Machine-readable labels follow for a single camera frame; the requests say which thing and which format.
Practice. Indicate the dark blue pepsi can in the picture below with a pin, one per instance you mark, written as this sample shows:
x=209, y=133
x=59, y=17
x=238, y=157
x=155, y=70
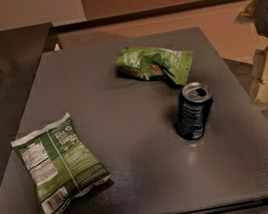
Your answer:
x=195, y=102

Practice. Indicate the crumpled light green snack bag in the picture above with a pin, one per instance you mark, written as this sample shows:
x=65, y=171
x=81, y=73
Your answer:
x=146, y=63

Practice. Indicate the green jalapeno chip bag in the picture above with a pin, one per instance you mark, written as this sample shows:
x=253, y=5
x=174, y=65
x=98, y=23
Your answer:
x=59, y=164

